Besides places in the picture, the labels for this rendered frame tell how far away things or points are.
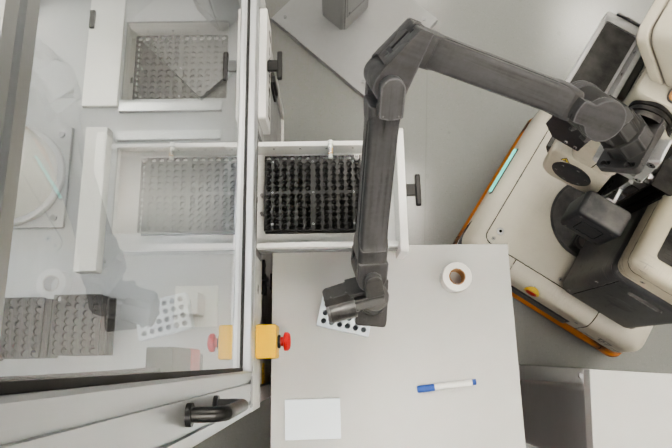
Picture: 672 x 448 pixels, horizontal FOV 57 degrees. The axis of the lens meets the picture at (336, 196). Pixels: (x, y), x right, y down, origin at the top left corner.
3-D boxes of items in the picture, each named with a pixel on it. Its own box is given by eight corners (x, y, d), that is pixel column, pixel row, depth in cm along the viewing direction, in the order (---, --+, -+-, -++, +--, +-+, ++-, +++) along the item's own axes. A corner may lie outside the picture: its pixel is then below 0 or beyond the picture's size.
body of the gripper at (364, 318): (354, 325, 132) (355, 323, 125) (358, 277, 135) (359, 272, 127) (385, 327, 132) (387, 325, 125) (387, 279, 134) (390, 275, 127)
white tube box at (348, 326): (374, 302, 149) (375, 301, 146) (367, 337, 147) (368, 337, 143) (324, 291, 150) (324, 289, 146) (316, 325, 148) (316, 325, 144)
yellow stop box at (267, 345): (281, 325, 140) (279, 323, 133) (281, 358, 138) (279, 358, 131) (259, 326, 140) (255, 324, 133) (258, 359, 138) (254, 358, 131)
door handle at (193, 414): (251, 394, 87) (229, 402, 69) (250, 413, 86) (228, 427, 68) (216, 394, 87) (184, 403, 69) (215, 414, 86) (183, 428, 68)
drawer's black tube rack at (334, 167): (359, 163, 150) (360, 154, 144) (361, 234, 146) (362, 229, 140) (267, 164, 150) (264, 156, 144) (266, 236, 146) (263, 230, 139)
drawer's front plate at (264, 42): (271, 30, 162) (267, 7, 151) (270, 135, 154) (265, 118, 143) (264, 30, 161) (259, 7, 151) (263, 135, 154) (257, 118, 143)
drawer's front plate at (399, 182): (398, 143, 154) (403, 126, 143) (403, 259, 146) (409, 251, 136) (391, 143, 154) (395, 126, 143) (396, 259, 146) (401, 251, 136)
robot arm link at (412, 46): (406, 18, 91) (389, 2, 100) (369, 101, 97) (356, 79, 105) (636, 107, 106) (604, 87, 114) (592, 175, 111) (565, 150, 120)
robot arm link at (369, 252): (412, 78, 96) (395, 56, 105) (376, 78, 95) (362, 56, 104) (388, 297, 117) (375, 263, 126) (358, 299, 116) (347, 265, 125)
